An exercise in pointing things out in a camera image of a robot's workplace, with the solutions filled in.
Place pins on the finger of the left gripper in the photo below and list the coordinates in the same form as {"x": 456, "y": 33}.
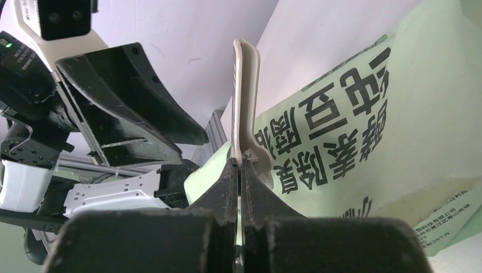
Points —
{"x": 127, "y": 70}
{"x": 116, "y": 134}

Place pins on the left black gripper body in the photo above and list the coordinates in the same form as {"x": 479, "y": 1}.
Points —
{"x": 29, "y": 100}

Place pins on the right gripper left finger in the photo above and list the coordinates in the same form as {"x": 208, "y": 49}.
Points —
{"x": 200, "y": 238}

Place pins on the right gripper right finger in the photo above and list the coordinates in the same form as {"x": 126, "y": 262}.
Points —
{"x": 278, "y": 239}

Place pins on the green cat litter bag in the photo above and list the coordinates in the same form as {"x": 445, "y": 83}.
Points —
{"x": 373, "y": 109}

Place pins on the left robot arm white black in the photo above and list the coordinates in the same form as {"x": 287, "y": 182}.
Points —
{"x": 40, "y": 202}

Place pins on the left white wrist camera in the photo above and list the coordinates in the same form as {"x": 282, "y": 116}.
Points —
{"x": 58, "y": 29}

